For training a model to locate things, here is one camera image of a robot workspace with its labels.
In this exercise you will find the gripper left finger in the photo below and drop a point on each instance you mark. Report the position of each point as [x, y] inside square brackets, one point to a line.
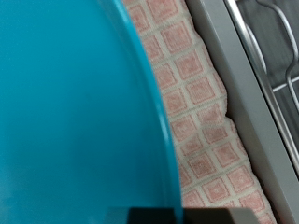
[155, 217]

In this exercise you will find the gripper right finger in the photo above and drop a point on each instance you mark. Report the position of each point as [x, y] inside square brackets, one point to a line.
[221, 217]

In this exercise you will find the blue plate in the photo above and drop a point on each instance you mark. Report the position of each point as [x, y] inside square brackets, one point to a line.
[78, 109]

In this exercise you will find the pink checked towel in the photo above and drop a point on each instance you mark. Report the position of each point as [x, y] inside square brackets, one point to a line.
[199, 124]

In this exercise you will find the grey plastic crate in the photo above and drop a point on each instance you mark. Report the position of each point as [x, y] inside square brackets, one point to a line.
[243, 93]

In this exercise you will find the dark grey drain tray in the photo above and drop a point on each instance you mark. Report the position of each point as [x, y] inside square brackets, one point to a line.
[275, 56]

